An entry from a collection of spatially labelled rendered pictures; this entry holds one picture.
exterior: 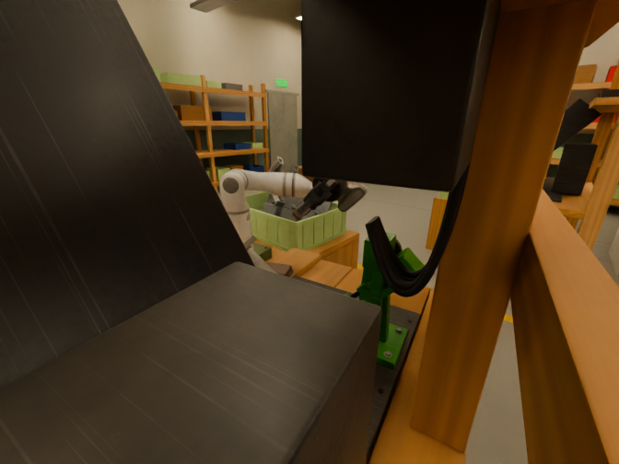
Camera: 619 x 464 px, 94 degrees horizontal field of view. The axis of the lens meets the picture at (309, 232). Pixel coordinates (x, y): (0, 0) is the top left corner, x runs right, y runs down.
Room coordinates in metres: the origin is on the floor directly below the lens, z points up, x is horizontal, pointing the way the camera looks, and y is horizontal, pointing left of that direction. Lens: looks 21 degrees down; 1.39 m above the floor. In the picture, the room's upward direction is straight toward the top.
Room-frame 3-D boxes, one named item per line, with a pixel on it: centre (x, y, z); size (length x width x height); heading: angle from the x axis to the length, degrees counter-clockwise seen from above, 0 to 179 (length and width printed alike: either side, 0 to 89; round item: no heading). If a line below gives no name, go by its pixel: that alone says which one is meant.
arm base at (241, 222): (1.11, 0.28, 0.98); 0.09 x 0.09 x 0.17; 62
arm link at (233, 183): (1.10, 0.29, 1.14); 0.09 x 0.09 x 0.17; 87
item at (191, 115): (6.06, 2.13, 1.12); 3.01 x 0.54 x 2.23; 140
